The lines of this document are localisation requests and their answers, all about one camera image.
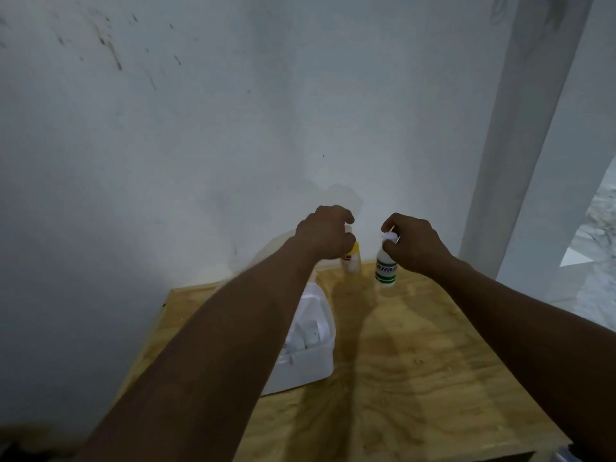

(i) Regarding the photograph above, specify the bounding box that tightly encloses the person's right hand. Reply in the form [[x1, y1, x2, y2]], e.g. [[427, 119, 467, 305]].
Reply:
[[381, 212, 456, 277]]

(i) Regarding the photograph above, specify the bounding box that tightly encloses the person's left hand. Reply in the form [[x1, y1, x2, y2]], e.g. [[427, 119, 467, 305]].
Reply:
[[294, 205, 357, 261]]

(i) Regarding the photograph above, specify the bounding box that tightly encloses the yellow bottle white cap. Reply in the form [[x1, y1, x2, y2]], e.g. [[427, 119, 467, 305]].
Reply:
[[340, 225, 362, 276]]

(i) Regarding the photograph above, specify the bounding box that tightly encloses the clear bottle green label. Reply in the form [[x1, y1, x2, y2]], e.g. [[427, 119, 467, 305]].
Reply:
[[375, 231, 400, 288]]

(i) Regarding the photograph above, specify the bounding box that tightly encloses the white bandage roll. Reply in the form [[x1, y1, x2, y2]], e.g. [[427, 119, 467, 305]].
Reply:
[[284, 331, 309, 354]]

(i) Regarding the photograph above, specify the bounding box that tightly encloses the white first aid box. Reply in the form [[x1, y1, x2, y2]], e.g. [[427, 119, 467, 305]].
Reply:
[[259, 282, 336, 398]]

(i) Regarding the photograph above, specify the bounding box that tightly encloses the person's right forearm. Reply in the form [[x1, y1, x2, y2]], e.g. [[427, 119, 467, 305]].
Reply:
[[432, 257, 616, 462]]

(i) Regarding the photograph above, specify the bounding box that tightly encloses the person's left forearm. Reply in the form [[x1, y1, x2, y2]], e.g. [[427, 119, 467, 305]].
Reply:
[[76, 237, 328, 462]]

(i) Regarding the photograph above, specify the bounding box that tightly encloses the white block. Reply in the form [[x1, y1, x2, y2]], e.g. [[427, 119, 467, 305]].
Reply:
[[560, 246, 595, 268]]

